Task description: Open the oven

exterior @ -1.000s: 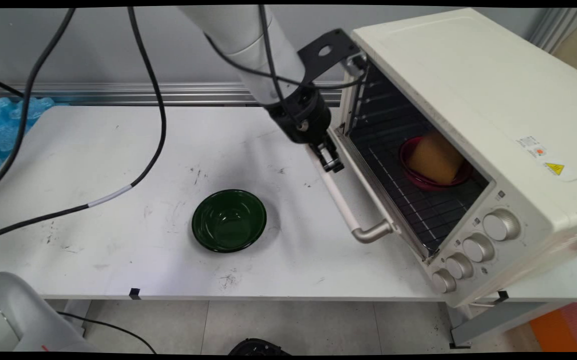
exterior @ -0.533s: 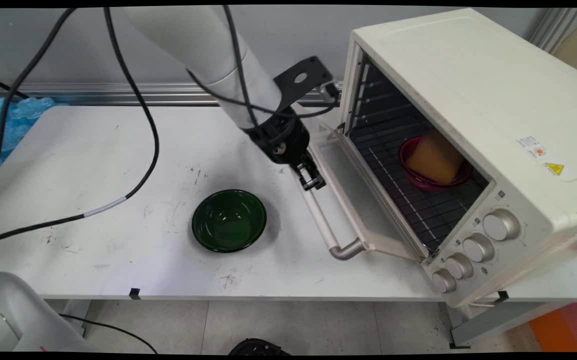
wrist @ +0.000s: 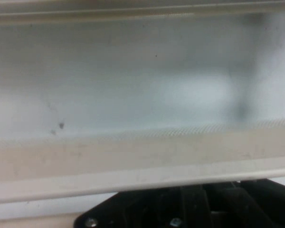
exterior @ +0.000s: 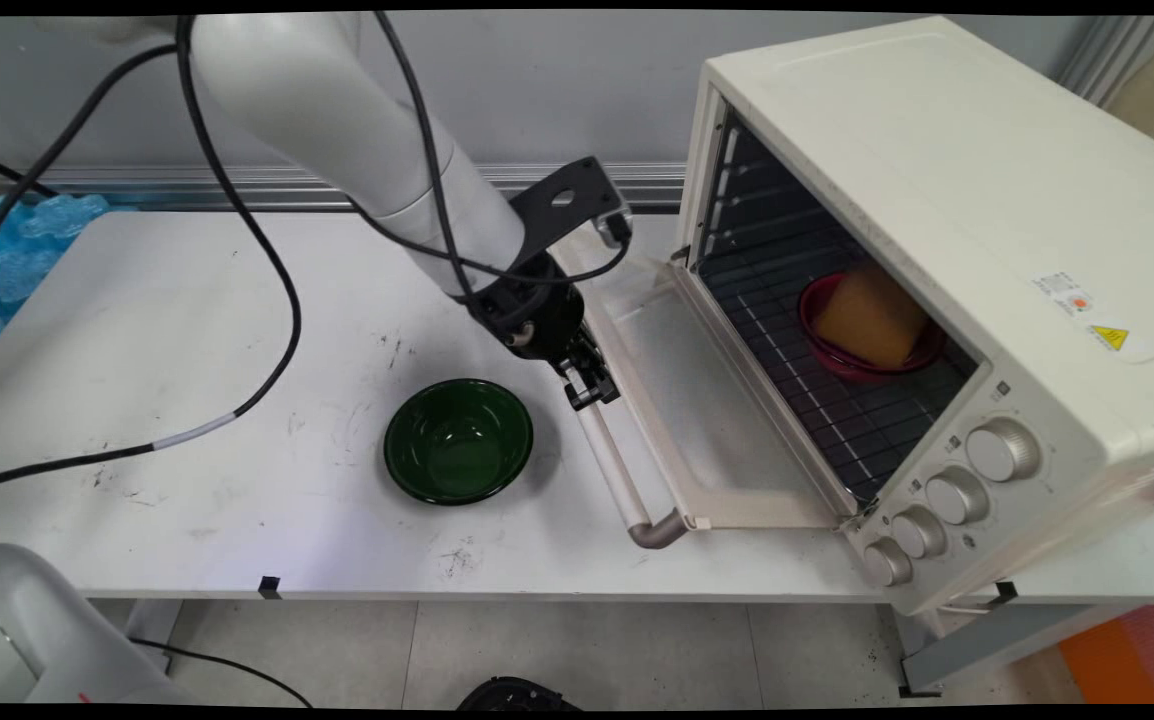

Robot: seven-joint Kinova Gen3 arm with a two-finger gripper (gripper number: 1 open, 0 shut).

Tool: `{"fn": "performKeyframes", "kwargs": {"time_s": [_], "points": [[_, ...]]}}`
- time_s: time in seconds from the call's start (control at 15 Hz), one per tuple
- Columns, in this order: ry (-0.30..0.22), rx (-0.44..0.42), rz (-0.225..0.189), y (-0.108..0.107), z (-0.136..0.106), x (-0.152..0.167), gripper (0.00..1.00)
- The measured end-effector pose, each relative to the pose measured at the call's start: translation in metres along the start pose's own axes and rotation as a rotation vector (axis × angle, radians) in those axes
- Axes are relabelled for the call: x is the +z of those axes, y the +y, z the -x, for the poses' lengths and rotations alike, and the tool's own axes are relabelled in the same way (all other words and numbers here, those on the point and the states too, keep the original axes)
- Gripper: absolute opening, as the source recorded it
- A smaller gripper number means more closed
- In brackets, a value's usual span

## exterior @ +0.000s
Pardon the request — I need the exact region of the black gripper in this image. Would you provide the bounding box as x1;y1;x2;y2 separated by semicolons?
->
467;255;624;413

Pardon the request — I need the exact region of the oven door with handle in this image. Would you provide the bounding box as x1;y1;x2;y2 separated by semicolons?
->
551;225;864;550

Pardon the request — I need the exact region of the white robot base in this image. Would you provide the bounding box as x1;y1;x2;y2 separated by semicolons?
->
0;543;190;706

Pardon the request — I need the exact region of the dark green glass bowl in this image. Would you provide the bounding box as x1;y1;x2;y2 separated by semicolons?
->
383;378;536;507

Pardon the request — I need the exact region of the red bowl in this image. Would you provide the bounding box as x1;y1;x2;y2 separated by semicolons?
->
797;273;949;385

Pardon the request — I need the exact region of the yellow sponge block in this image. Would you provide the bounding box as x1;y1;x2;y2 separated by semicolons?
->
814;264;931;370

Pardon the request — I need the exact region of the black round floor object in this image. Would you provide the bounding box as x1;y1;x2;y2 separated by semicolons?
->
457;677;584;711

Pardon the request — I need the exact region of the large silver oven knob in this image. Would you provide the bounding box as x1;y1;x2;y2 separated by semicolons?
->
965;418;1043;484

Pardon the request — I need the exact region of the cream toaster oven body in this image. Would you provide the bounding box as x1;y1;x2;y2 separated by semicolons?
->
677;15;1154;617

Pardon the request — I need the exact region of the white label sticker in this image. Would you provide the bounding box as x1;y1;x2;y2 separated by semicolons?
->
1034;270;1099;318

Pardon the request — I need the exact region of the white table leg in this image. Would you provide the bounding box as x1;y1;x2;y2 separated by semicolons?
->
122;600;184;673

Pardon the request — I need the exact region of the blue bubble wrap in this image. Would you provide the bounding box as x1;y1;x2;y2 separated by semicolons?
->
0;193;114;367

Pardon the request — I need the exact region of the orange floor object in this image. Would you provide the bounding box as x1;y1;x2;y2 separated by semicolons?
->
1057;600;1154;705

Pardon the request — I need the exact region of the grey ribbed column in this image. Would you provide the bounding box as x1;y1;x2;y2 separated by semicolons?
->
1057;15;1154;107

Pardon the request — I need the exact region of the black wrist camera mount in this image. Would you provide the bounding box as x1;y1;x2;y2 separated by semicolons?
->
507;157;635;264

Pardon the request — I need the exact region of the oven wire rack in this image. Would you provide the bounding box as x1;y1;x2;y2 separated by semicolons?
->
700;235;980;503

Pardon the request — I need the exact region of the thin black camera cable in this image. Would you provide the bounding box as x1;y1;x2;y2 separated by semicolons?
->
373;12;635;303

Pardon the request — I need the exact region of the black cable with white tape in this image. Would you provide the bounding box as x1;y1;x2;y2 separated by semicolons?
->
0;15;302;494

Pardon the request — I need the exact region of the aluminium rail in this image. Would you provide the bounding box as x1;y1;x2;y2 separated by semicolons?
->
0;163;688;214

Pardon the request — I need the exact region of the black floor cable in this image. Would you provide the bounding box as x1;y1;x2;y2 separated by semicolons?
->
129;640;316;708

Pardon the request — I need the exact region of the grey table frame beam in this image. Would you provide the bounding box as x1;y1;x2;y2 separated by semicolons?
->
895;600;1138;699

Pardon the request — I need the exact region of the thick plain black cable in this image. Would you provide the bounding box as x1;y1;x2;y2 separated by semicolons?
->
0;42;183;346

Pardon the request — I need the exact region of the black background cable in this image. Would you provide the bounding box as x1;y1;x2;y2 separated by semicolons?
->
0;148;56;197

